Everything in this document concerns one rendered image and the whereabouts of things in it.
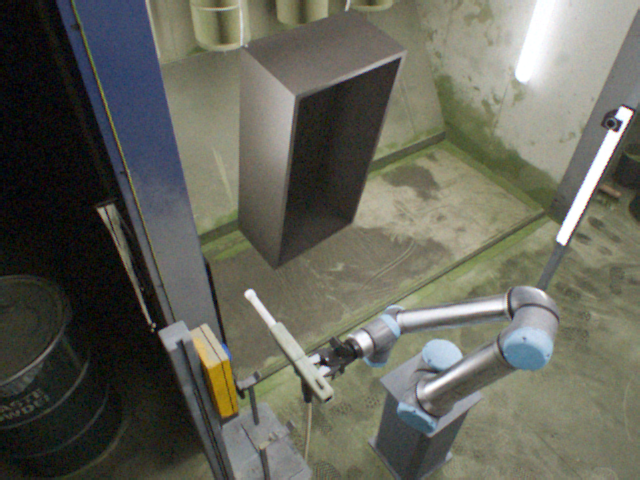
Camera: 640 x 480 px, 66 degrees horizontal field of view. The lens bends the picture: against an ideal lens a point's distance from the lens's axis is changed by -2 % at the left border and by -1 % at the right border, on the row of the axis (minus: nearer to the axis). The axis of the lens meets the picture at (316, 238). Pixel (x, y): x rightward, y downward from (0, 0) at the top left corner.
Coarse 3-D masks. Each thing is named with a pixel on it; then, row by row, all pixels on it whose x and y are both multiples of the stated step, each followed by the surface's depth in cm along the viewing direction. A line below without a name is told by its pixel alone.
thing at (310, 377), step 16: (256, 304) 169; (272, 320) 164; (272, 336) 161; (288, 336) 158; (288, 352) 154; (304, 368) 150; (304, 384) 153; (320, 384) 145; (304, 400) 165; (320, 400) 144
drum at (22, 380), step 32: (64, 320) 200; (64, 352) 201; (0, 384) 180; (32, 384) 191; (64, 384) 206; (96, 384) 230; (0, 416) 193; (32, 416) 201; (64, 416) 213; (96, 416) 232; (0, 448) 218; (32, 448) 215; (64, 448) 225; (96, 448) 242
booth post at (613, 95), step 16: (624, 48) 284; (624, 64) 287; (608, 80) 299; (624, 80) 291; (608, 96) 302; (624, 96) 294; (592, 112) 315; (592, 128) 319; (592, 144) 323; (576, 160) 338; (592, 160) 328; (576, 176) 343; (560, 192) 359; (576, 192) 348; (560, 208) 364; (560, 224) 370
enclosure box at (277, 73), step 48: (240, 48) 194; (288, 48) 197; (336, 48) 201; (384, 48) 206; (240, 96) 213; (288, 96) 184; (336, 96) 259; (384, 96) 231; (240, 144) 235; (288, 144) 200; (336, 144) 279; (240, 192) 262; (288, 192) 299; (336, 192) 302; (288, 240) 290
